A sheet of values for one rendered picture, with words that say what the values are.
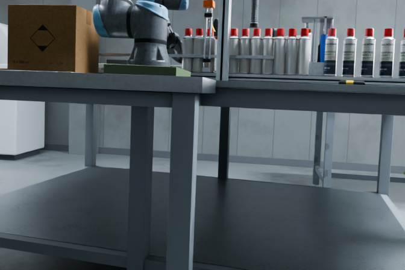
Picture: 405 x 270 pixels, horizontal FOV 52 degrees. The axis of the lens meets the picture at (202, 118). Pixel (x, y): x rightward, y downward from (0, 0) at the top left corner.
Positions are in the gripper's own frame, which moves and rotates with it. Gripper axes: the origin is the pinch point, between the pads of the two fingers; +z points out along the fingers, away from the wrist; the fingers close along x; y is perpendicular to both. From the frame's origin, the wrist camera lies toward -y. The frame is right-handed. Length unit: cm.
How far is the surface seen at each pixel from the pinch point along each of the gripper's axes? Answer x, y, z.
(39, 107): 224, 214, -83
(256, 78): -28.7, -4.5, 24.9
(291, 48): -48, -2, 21
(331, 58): -60, -2, 32
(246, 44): -31.4, -1.8, 9.4
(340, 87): -54, -65, 44
